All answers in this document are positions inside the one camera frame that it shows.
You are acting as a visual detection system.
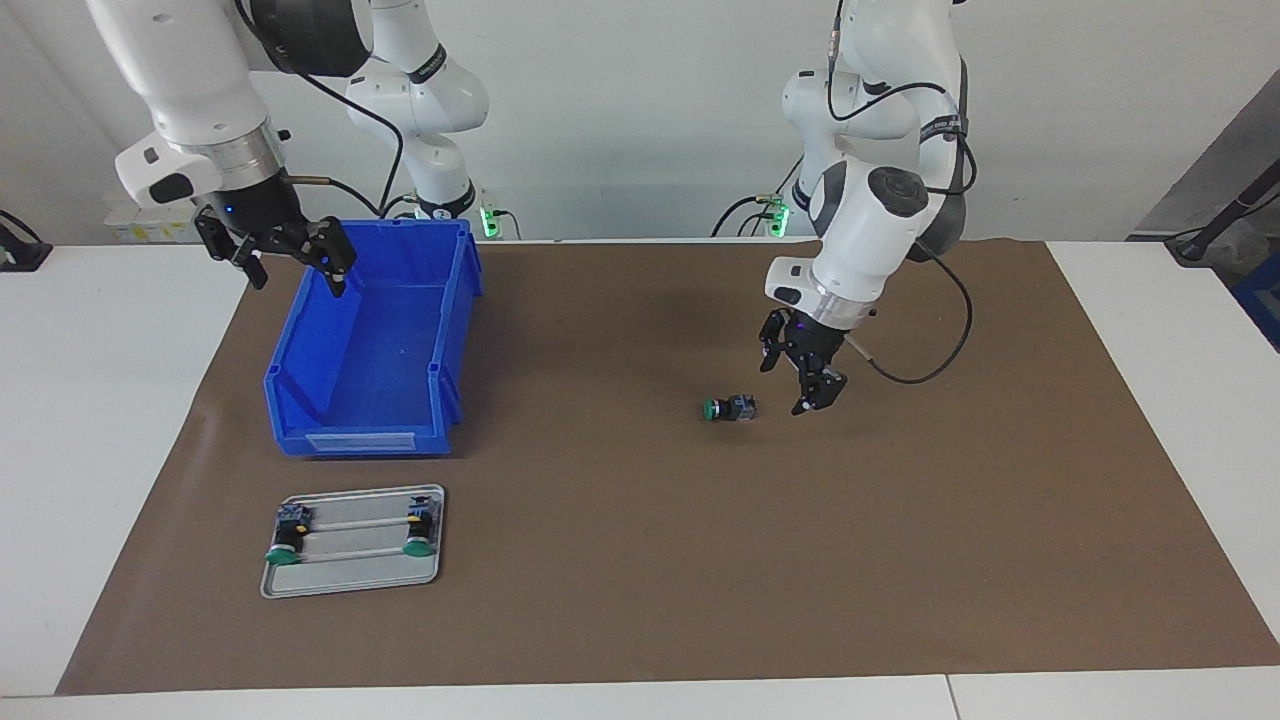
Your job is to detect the silver metal tray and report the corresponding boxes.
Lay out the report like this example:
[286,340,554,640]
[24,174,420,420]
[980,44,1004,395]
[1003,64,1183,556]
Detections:
[260,484,447,600]

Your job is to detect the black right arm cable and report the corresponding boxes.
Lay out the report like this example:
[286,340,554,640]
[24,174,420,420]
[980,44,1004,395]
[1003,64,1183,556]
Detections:
[230,0,406,219]

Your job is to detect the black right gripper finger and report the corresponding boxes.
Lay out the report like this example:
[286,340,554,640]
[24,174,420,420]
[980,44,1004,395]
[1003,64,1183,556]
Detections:
[195,208,269,291]
[265,215,358,298]

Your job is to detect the blue crate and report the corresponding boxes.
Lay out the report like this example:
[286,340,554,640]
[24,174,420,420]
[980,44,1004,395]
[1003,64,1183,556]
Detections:
[1232,255,1280,353]

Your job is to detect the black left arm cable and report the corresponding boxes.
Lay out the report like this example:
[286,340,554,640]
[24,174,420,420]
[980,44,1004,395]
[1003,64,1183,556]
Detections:
[826,0,976,386]

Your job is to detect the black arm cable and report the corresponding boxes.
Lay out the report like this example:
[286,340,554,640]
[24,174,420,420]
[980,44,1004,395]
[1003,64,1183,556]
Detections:
[826,0,976,386]
[230,0,406,219]

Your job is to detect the blue plastic storage bin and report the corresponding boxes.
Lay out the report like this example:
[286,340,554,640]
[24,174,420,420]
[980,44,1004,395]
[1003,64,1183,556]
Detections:
[263,218,486,459]

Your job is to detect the brown table mat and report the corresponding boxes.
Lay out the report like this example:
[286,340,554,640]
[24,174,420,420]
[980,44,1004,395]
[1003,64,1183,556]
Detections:
[55,238,1280,696]

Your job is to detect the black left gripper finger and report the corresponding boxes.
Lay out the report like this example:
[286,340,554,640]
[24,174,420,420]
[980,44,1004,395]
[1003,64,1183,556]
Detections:
[758,310,793,373]
[792,360,849,416]

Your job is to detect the black stand pole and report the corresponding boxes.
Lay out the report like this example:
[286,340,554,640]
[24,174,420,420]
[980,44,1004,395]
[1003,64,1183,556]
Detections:
[1165,160,1280,266]

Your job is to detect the white cardboard box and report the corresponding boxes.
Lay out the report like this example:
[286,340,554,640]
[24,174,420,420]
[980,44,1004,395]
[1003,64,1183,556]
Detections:
[103,193,206,244]

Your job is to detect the black table clamp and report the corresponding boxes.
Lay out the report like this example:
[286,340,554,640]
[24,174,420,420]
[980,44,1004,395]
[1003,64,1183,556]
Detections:
[0,208,53,273]

